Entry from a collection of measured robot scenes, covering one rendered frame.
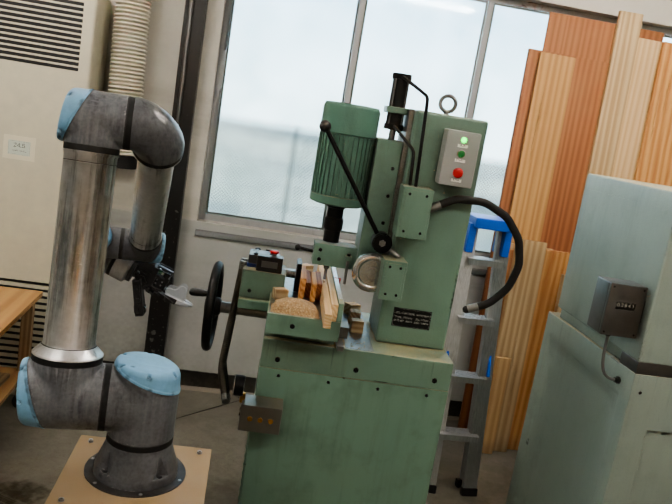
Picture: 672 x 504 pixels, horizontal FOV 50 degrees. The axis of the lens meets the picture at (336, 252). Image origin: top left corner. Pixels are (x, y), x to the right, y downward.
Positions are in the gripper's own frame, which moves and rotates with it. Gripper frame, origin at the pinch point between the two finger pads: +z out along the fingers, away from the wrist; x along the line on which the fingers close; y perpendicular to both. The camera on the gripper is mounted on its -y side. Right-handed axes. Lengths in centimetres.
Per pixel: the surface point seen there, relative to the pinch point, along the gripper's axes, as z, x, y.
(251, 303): 16.9, 2.4, 9.2
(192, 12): -60, 124, 82
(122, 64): -74, 113, 47
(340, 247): 33, 8, 37
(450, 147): 45, -6, 80
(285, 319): 25.8, -18.6, 15.5
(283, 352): 31.1, -11.0, 4.2
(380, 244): 41, -5, 45
